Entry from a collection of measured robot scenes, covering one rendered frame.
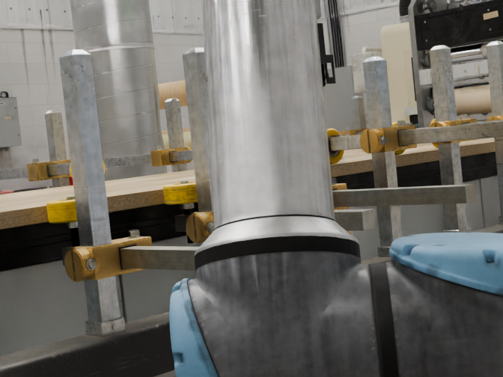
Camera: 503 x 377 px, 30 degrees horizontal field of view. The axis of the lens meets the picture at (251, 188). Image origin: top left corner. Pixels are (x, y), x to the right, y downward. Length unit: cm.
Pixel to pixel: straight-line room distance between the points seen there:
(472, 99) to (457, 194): 264
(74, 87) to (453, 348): 84
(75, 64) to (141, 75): 426
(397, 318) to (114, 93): 494
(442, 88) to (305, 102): 134
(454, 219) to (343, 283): 140
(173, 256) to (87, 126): 24
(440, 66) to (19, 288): 108
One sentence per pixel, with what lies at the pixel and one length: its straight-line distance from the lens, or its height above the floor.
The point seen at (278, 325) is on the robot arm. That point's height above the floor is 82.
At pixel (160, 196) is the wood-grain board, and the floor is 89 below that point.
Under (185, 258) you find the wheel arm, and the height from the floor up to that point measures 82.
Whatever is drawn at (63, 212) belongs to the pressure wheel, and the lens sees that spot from 154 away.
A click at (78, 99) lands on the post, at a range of 144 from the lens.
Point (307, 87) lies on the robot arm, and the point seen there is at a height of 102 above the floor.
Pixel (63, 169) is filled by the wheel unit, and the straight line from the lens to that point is 263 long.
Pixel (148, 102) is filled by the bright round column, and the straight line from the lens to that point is 571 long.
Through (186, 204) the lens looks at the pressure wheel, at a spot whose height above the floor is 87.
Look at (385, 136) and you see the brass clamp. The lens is 196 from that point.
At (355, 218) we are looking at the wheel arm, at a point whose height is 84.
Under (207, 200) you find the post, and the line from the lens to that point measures 160.
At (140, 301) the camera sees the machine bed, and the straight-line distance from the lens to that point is 178.
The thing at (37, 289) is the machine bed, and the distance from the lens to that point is 165.
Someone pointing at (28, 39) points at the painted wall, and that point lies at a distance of 1054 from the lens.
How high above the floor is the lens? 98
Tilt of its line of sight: 3 degrees down
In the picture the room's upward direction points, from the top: 6 degrees counter-clockwise
